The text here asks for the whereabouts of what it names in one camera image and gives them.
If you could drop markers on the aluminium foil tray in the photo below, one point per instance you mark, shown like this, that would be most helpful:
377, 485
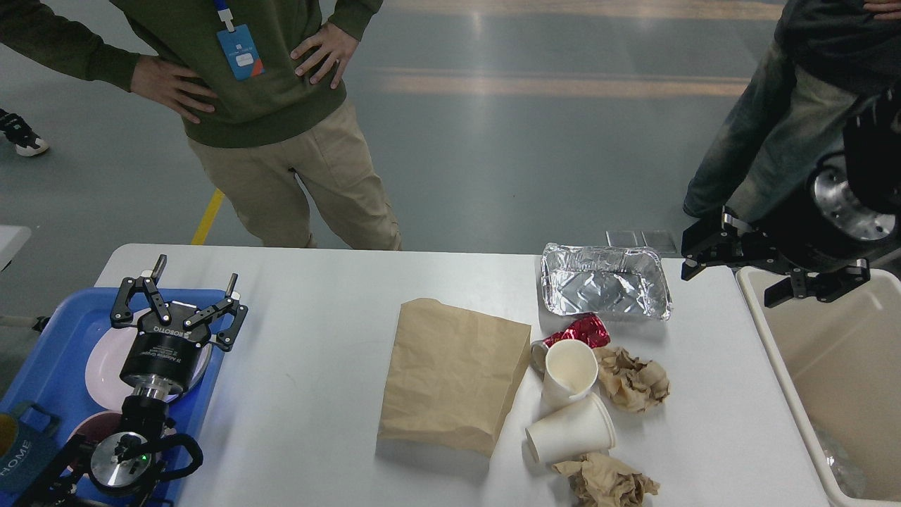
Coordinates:
613, 282

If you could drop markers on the person in blue jeans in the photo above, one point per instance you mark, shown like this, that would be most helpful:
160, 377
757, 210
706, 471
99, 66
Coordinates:
828, 60

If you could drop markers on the pink mug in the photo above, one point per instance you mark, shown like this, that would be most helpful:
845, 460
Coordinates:
98, 426

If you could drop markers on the clear floor plate right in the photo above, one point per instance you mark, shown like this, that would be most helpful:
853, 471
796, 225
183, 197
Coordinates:
661, 241

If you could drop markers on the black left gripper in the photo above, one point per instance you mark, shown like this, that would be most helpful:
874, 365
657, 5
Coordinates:
165, 352

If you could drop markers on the blue plastic tray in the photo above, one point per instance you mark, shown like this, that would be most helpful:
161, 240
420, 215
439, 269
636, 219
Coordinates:
53, 374

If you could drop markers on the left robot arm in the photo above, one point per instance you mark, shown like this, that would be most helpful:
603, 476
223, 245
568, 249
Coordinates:
145, 449

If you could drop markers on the clear floor plate left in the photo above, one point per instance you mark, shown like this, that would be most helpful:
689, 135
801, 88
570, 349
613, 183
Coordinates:
624, 239

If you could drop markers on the pink plate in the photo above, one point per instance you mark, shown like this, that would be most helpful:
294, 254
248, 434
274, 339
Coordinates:
104, 365

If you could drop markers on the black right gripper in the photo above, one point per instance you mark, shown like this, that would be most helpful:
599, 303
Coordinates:
839, 215

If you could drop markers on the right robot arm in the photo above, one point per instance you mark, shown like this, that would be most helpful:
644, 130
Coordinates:
872, 133

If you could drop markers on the white side table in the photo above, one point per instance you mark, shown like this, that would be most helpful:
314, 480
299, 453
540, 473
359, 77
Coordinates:
13, 239

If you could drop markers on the person in black sneakers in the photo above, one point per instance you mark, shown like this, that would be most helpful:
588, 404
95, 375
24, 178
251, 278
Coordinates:
16, 130

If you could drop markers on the clear plastic bag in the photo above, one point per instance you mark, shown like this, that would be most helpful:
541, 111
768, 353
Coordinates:
850, 478

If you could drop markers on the brown paper bag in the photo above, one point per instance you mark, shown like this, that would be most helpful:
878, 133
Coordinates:
453, 376

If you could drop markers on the teal mug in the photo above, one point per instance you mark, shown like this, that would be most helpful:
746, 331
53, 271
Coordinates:
25, 451

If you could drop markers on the brown paper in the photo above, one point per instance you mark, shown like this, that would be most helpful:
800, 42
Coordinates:
633, 385
599, 480

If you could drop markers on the lying white paper cup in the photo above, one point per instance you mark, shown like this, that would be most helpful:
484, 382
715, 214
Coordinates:
582, 427

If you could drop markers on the person in green sweater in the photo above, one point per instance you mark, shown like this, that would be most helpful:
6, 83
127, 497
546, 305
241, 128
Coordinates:
273, 144

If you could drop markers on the clear floor plate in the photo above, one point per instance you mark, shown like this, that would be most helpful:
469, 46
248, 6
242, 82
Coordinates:
661, 241
624, 239

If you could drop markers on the upright white paper cup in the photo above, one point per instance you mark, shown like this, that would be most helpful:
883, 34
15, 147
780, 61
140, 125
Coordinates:
571, 370

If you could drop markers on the beige plastic bin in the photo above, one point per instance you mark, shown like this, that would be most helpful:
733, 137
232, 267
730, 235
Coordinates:
838, 366

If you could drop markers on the blue id badge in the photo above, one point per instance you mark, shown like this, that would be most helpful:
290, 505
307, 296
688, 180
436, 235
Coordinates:
240, 52

